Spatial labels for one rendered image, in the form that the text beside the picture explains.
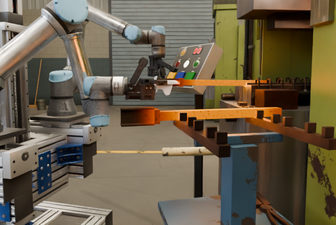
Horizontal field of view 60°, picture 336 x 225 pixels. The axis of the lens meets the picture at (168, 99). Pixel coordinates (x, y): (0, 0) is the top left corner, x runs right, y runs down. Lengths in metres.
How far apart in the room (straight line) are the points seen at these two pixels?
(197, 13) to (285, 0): 8.21
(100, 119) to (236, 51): 5.18
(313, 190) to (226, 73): 5.15
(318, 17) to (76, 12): 0.78
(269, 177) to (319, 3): 0.57
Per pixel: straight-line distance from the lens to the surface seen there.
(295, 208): 1.15
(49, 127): 1.63
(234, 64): 6.12
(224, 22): 6.18
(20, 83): 1.50
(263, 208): 0.86
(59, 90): 1.59
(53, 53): 9.92
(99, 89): 1.12
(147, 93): 1.11
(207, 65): 1.58
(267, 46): 1.45
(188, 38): 9.23
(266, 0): 1.18
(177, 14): 9.33
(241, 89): 1.24
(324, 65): 1.00
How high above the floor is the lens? 1.04
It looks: 5 degrees down
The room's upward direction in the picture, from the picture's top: straight up
